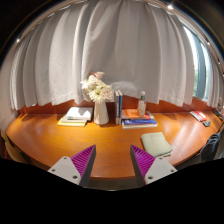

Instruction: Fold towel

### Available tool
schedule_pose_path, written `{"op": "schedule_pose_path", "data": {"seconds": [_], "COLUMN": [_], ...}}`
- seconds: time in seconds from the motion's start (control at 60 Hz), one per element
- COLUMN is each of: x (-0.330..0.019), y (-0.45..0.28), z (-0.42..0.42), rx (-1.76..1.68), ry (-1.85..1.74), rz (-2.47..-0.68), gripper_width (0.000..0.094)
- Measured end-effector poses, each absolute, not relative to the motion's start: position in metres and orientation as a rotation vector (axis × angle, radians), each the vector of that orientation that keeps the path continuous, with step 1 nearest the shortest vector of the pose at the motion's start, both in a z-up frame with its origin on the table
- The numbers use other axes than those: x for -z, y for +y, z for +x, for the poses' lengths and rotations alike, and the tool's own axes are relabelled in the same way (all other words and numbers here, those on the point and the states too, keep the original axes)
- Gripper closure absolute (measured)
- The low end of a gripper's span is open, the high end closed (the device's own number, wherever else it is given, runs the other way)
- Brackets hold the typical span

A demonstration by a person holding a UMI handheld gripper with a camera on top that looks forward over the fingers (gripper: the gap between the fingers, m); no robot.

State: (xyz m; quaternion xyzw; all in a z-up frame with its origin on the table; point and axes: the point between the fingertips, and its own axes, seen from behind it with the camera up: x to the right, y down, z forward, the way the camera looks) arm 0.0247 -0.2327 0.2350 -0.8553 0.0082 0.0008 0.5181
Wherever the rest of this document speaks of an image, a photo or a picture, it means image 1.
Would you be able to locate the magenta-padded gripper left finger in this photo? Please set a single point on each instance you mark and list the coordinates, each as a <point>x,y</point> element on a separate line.
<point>68,168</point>

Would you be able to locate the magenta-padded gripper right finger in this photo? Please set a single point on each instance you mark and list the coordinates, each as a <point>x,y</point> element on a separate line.
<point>156,168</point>

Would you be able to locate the pale green towel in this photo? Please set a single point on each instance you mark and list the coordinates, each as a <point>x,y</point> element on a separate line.
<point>156,144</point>

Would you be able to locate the yellow flat book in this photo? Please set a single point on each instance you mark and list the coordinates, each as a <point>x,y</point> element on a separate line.
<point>68,123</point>

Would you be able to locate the blue flat book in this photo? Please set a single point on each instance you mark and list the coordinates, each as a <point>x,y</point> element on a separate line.
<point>140,122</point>

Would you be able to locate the white flat book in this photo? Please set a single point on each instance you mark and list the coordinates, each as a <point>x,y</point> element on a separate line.
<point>79,113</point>

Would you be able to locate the wooden chair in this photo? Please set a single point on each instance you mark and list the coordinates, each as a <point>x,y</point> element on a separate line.
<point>11,151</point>

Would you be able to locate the orange flat book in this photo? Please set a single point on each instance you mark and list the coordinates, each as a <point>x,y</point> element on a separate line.
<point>131,114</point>

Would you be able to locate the white ceramic vase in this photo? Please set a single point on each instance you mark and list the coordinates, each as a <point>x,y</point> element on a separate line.
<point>101,115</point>

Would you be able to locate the clear plastic bottle green label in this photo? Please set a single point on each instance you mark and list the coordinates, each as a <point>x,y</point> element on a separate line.
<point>142,106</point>

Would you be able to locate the small dark object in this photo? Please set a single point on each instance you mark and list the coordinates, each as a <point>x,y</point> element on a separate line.
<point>206,123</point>

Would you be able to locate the red flat booklet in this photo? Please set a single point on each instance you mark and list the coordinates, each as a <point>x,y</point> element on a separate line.
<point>198,116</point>

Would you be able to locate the blue standing book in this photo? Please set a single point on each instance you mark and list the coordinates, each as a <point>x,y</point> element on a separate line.
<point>120,108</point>

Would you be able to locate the grey standing book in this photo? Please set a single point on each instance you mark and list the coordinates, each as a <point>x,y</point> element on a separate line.
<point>116,110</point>

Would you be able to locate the white and pink flower bouquet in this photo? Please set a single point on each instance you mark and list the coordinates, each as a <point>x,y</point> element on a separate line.
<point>96,90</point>

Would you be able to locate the window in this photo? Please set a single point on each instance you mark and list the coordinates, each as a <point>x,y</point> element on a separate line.
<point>200,66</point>

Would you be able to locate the white curtain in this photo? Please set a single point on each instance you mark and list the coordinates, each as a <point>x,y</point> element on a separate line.
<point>100,46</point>

